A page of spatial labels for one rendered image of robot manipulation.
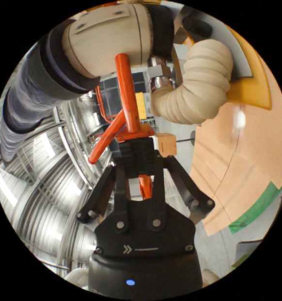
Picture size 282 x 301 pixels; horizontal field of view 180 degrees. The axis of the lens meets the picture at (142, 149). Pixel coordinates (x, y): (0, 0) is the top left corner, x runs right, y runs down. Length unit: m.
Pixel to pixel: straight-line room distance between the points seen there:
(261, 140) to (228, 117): 0.13
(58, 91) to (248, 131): 0.42
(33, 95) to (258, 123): 0.47
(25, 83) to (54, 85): 0.08
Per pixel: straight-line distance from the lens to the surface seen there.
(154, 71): 0.16
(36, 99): 0.23
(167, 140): 1.64
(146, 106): 7.49
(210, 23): 0.15
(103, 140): 0.17
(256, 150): 0.30
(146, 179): 0.19
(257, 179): 0.78
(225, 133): 0.35
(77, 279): 0.63
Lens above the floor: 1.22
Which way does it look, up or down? 2 degrees up
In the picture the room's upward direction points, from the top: 99 degrees counter-clockwise
